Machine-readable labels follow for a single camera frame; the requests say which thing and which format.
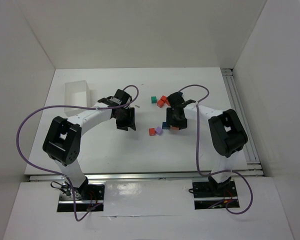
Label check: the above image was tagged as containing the dark blue wood block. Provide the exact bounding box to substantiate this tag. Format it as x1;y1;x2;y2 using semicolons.
162;122;170;130

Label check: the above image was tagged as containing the purple wood block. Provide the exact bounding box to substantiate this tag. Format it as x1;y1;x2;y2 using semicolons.
155;126;163;136

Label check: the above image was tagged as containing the red wood block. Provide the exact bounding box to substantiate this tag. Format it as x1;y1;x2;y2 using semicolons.
148;128;156;136
160;95;167;103

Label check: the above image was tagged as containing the white plastic bin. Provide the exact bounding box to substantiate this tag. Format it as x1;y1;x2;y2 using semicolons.
64;80;92;108

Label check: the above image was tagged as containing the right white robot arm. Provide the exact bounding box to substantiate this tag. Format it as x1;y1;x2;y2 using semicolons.
166;92;248;194

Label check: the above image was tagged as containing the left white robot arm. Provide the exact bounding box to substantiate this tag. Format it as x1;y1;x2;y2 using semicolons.
42;89;136;199

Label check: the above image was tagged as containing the teal wood block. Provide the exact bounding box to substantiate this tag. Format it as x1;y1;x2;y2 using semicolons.
151;96;157;104

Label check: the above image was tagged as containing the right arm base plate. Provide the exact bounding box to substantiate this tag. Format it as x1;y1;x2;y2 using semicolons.
188;181;240;210

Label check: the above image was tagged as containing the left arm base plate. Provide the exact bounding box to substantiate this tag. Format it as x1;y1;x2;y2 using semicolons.
50;181;105;213

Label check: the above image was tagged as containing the aluminium rail right side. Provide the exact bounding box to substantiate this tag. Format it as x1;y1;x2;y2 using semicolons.
221;68;264;177

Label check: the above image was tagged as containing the aluminium rail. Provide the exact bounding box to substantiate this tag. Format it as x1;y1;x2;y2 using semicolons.
28;171;263;182
221;68;264;177

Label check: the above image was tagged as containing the aluminium rail front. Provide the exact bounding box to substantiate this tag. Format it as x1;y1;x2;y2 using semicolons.
28;171;263;182

